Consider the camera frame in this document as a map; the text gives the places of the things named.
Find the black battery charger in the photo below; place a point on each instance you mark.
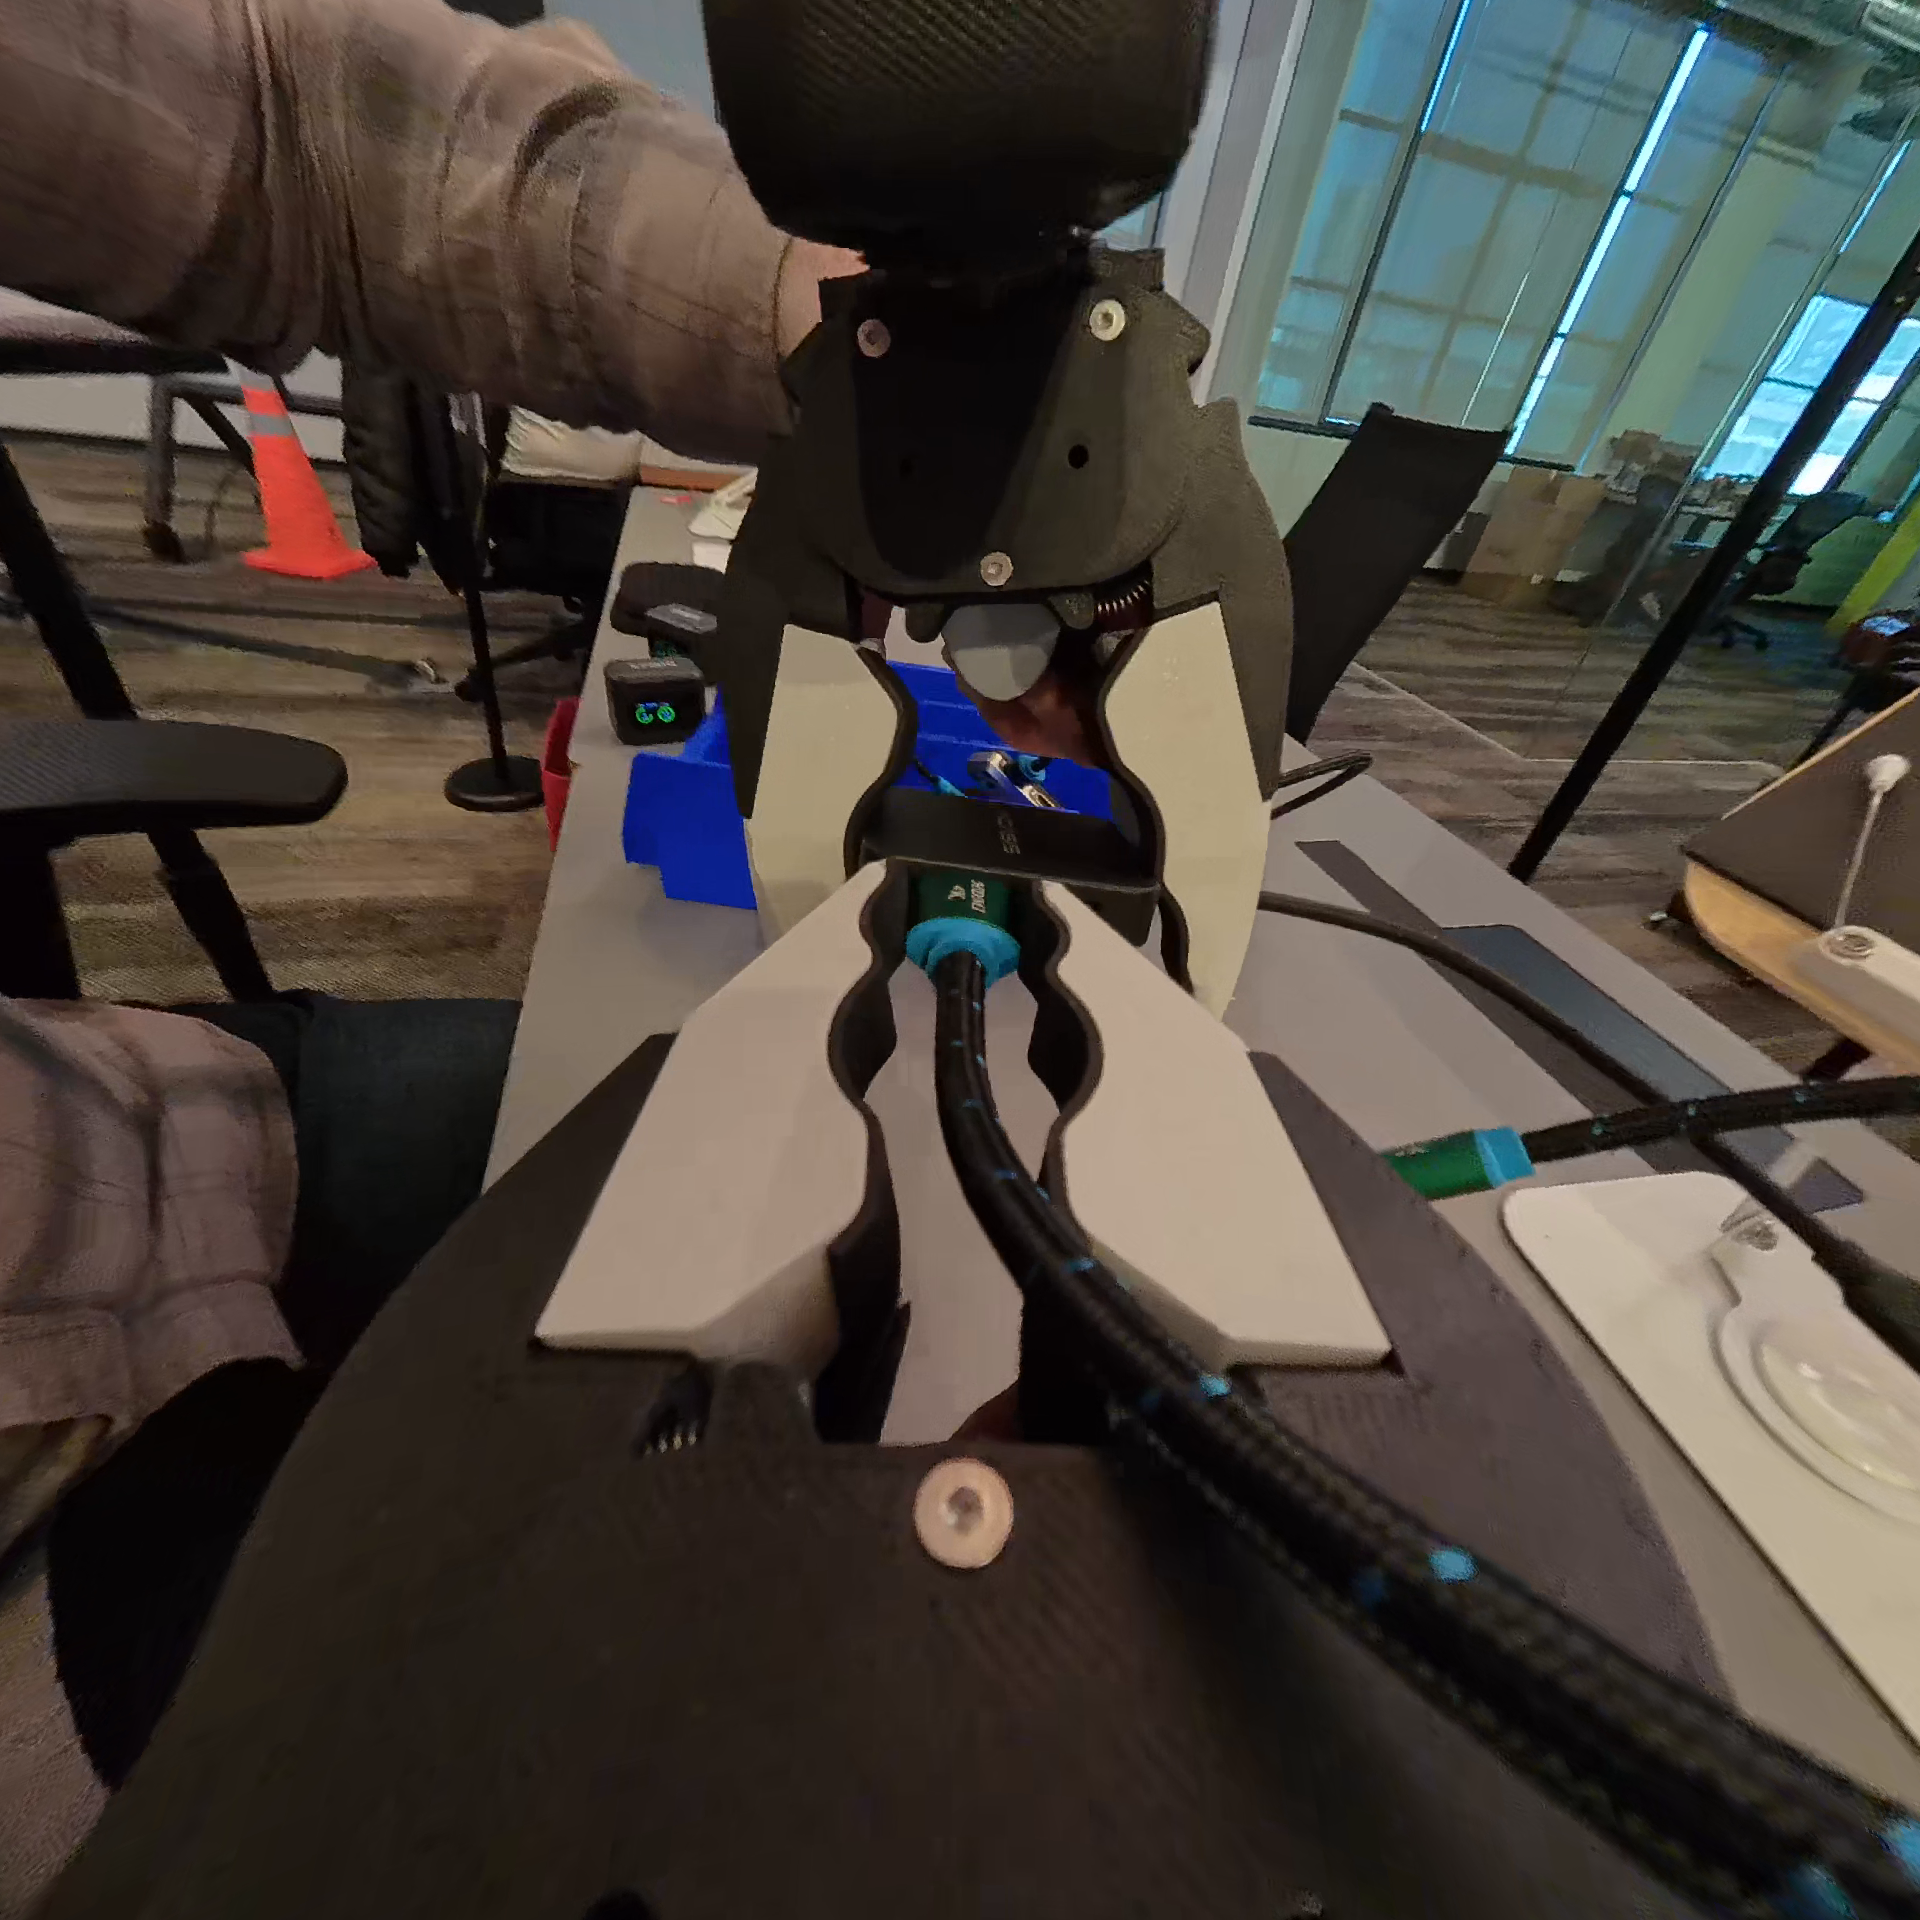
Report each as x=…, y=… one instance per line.
x=656, y=703

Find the cardboard boxes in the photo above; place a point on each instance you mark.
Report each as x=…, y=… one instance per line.
x=1530, y=533

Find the person's left hand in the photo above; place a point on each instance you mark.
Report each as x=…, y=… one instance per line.
x=1051, y=728

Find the black high-back chair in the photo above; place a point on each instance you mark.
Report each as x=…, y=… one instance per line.
x=1380, y=570

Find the black box white label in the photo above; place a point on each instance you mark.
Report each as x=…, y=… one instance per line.
x=669, y=600

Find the dark desk hatch panel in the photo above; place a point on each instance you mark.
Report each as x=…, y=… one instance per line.
x=1560, y=975

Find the red container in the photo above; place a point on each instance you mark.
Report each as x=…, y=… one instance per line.
x=561, y=781

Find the dark trousers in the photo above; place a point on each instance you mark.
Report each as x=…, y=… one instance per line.
x=375, y=1140

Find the person's left forearm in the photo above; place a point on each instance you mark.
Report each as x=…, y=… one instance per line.
x=375, y=194

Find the orange traffic cone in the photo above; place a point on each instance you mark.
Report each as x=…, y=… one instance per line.
x=301, y=511

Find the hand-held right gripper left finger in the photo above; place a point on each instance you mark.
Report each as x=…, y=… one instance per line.
x=720, y=1185

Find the white stand bar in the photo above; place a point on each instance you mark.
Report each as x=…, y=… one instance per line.
x=1869, y=975

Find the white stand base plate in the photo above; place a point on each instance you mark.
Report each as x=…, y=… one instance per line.
x=1621, y=1290

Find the wooden stand board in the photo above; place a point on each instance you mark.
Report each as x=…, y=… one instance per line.
x=1801, y=840

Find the black port adapter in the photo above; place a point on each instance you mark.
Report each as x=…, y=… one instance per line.
x=1021, y=849

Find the glass window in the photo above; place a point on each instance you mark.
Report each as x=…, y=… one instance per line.
x=1500, y=225

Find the black round base stand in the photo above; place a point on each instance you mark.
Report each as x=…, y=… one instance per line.
x=494, y=782

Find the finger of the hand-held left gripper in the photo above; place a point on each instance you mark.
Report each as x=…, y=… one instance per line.
x=803, y=781
x=1200, y=781

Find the black tripod stand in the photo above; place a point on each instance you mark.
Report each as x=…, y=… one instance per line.
x=1695, y=596

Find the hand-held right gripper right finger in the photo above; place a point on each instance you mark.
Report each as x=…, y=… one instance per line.
x=1200, y=1170

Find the blue plastic bin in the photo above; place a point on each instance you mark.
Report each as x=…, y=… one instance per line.
x=683, y=840

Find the dark hanging jacket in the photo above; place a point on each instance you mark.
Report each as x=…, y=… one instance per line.
x=398, y=481

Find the black mesh office chair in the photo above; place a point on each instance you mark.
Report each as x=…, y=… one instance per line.
x=180, y=772

